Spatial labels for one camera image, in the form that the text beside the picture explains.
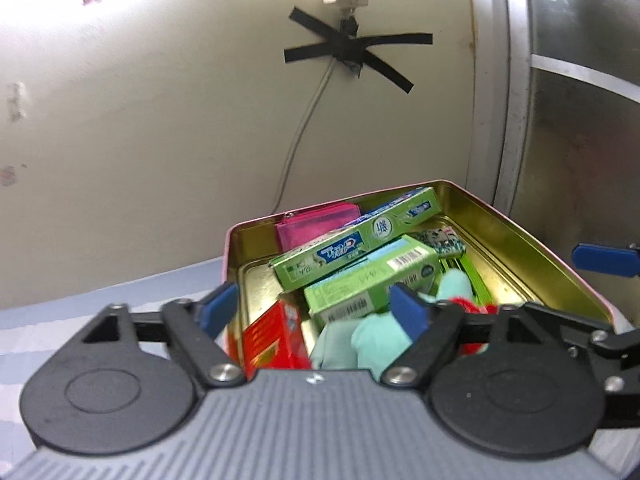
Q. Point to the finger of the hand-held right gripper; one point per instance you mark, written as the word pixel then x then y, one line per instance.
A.
pixel 575 322
pixel 600 258

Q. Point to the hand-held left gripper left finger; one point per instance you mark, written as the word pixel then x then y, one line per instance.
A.
pixel 220 307

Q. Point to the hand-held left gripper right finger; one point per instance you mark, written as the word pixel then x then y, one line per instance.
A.
pixel 409 312

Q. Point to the teal plush toy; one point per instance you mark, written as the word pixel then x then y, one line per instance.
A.
pixel 370 340

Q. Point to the red box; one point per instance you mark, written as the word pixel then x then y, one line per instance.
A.
pixel 265 340

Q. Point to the green snack packet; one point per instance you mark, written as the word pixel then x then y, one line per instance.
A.
pixel 462 272

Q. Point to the gold metal tin box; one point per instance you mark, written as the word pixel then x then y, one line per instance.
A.
pixel 525 260

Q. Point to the short green box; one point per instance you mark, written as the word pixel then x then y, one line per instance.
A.
pixel 365 285

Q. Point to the small patterned packet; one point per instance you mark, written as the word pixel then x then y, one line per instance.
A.
pixel 440 242

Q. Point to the long green toothpaste box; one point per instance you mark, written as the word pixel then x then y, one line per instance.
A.
pixel 350 247

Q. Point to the pink pouch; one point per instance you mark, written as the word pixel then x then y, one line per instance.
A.
pixel 310 227

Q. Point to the grey metal cabinet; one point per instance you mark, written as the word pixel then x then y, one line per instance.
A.
pixel 575 135

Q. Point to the black tape cross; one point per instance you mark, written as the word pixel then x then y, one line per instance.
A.
pixel 350 47

